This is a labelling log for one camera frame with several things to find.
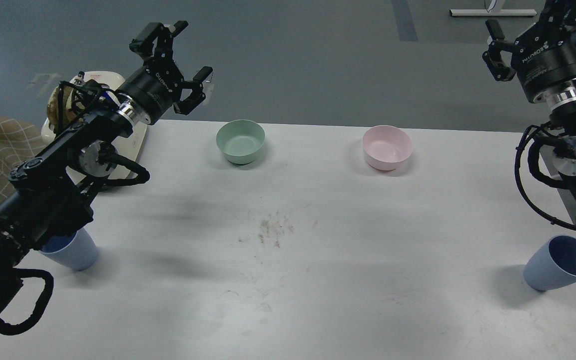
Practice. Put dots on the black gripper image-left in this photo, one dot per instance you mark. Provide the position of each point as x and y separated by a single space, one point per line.
158 84

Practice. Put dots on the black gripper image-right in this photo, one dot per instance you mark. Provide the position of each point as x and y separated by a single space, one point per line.
544 55

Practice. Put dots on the light blue cup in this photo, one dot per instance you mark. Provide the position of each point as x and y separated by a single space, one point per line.
552 266
76 251

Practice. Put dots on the white stand base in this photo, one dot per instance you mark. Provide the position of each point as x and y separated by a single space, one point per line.
495 9

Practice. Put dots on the cream toaster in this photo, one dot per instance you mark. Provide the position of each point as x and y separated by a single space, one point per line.
129 147

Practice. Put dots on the green bowl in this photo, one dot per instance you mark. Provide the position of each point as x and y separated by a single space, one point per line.
241 141

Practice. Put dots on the toast slice right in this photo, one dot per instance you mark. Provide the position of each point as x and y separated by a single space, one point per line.
73 102

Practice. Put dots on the toast slice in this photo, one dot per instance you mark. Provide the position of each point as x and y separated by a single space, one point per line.
73 102
54 109

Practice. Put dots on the toast slice left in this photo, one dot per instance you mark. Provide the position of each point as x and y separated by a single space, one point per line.
54 109

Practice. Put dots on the pink bowl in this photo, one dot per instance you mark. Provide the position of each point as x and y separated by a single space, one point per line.
386 147

